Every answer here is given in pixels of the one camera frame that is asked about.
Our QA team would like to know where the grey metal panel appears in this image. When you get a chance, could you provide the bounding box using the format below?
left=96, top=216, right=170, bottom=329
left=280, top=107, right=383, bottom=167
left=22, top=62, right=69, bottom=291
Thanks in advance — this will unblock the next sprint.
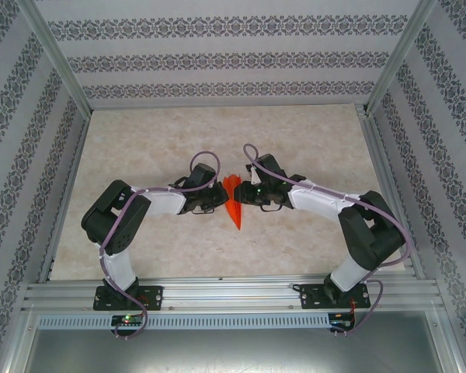
left=23, top=328, right=451, bottom=373

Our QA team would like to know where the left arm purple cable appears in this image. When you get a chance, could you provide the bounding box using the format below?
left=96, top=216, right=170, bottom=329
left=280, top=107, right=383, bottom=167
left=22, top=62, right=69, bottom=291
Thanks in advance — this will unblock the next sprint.
left=99, top=150, right=224, bottom=341

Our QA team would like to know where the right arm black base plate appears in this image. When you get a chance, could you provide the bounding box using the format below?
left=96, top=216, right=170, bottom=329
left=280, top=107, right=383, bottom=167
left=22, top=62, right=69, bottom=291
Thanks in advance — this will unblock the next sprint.
left=298, top=282, right=372, bottom=311

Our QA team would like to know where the circuit board with blue light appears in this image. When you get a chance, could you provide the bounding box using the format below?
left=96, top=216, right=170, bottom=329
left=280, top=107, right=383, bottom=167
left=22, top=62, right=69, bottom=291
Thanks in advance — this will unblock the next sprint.
left=329, top=312, right=356, bottom=331

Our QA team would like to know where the thin black cable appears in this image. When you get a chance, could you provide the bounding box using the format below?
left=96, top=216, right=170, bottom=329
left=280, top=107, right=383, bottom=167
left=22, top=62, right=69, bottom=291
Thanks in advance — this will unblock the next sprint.
left=290, top=277, right=310, bottom=295

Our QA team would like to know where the circuit board with green light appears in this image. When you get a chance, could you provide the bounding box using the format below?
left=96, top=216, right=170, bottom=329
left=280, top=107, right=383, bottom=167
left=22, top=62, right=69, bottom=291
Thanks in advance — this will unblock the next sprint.
left=111, top=314, right=145, bottom=326

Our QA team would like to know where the aluminium corner post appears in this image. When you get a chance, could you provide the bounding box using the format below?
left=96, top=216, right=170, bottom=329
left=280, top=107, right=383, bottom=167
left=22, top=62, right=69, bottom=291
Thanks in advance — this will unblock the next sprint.
left=364, top=0, right=438, bottom=113
left=21, top=0, right=93, bottom=113

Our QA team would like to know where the aluminium mounting rail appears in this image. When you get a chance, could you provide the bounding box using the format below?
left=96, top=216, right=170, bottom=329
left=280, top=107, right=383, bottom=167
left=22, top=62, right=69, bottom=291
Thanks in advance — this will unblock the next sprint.
left=21, top=274, right=446, bottom=312

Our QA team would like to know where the orange square paper sheet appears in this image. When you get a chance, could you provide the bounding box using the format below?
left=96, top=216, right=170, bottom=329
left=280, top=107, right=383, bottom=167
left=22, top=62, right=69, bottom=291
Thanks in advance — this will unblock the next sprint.
left=221, top=174, right=246, bottom=232

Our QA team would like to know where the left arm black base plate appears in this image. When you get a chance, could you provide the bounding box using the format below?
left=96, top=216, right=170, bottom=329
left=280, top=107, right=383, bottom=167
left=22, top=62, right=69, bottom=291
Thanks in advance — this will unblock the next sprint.
left=92, top=285, right=165, bottom=312

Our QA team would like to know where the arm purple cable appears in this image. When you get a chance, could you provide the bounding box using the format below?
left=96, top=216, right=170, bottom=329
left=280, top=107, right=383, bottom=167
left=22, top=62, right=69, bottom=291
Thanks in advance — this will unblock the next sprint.
left=242, top=143, right=410, bottom=335
left=99, top=150, right=224, bottom=341

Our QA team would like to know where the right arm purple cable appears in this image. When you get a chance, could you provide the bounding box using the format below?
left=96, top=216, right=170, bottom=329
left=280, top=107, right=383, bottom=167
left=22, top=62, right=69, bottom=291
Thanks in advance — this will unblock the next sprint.
left=242, top=143, right=410, bottom=335

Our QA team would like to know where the aluminium side rail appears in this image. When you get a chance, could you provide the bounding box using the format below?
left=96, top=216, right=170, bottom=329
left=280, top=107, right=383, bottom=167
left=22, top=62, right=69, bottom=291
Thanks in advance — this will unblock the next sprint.
left=355, top=103, right=426, bottom=280
left=37, top=110, right=92, bottom=284

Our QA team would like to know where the slotted grey cable duct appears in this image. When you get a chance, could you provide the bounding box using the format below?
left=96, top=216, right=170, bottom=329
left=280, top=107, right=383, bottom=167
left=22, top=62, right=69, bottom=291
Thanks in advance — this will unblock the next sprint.
left=37, top=313, right=332, bottom=330

